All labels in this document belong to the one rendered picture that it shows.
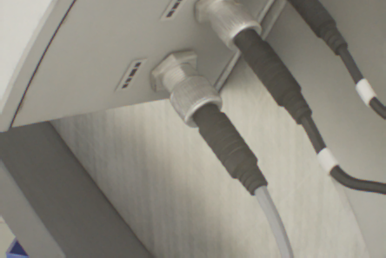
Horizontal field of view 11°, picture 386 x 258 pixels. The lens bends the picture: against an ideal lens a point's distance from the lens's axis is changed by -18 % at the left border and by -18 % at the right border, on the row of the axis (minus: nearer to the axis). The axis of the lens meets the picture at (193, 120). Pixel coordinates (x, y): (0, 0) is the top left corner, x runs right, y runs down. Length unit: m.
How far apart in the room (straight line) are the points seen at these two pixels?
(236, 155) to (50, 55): 0.08
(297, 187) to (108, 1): 0.12
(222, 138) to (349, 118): 0.05
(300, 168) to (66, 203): 0.12
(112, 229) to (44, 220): 0.04
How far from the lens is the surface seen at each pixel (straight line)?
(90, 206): 0.94
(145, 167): 0.92
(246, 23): 0.82
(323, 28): 0.79
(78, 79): 0.83
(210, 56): 0.87
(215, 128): 0.84
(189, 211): 0.91
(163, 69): 0.85
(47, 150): 0.95
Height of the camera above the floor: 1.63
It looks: 8 degrees down
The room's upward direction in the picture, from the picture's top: 3 degrees counter-clockwise
